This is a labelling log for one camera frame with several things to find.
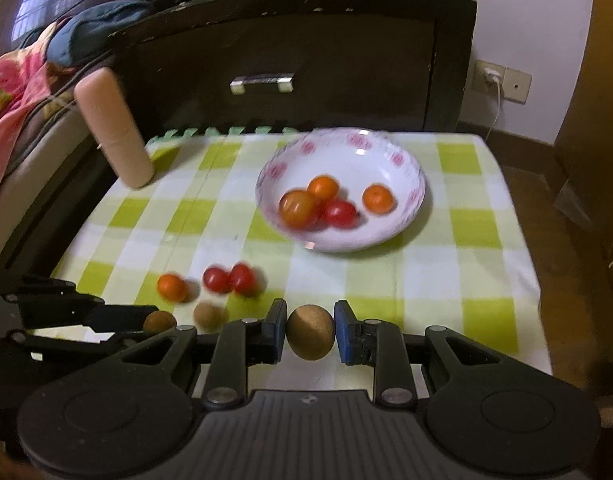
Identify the brown longan fruit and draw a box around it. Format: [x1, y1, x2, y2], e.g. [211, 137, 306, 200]
[287, 304, 335, 361]
[192, 301, 228, 333]
[143, 310, 177, 334]

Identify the pink floral blanket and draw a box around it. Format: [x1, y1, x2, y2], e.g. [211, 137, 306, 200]
[0, 21, 73, 184]

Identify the green foam mat edge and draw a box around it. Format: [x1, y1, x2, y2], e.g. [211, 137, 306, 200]
[146, 126, 299, 146]

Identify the grey mattress edge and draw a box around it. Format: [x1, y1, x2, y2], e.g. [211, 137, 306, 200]
[0, 110, 94, 262]

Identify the green checkered tablecloth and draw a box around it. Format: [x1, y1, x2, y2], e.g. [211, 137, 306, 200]
[54, 133, 551, 372]

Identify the red cherry tomato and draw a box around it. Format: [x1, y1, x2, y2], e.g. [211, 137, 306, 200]
[202, 266, 230, 295]
[323, 200, 359, 229]
[229, 262, 259, 297]

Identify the wall power socket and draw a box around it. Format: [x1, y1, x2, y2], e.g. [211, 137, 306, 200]
[471, 60, 532, 105]

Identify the white floral porcelain bowl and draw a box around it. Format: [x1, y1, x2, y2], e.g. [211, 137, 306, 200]
[256, 128, 427, 252]

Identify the small orange tangerine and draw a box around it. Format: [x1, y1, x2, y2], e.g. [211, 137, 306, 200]
[307, 174, 340, 203]
[361, 184, 396, 216]
[157, 273, 189, 304]

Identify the dark wooden cabinet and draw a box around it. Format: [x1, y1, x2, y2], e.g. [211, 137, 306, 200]
[111, 0, 477, 136]

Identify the blue cloth bundle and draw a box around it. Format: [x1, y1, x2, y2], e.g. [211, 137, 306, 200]
[46, 0, 154, 67]

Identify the silver drawer handle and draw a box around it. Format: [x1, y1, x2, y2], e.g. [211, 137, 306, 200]
[229, 73, 294, 96]

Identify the brown wooden wardrobe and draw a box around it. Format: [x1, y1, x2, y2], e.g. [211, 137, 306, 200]
[552, 0, 613, 271]

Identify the large red tomato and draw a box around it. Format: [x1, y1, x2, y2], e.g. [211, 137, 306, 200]
[278, 188, 323, 230]

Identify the white charger plug cable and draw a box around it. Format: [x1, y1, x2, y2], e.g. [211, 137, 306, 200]
[481, 70, 504, 142]

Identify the pink ribbed cylinder case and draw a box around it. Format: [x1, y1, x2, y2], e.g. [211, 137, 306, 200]
[74, 67, 154, 188]

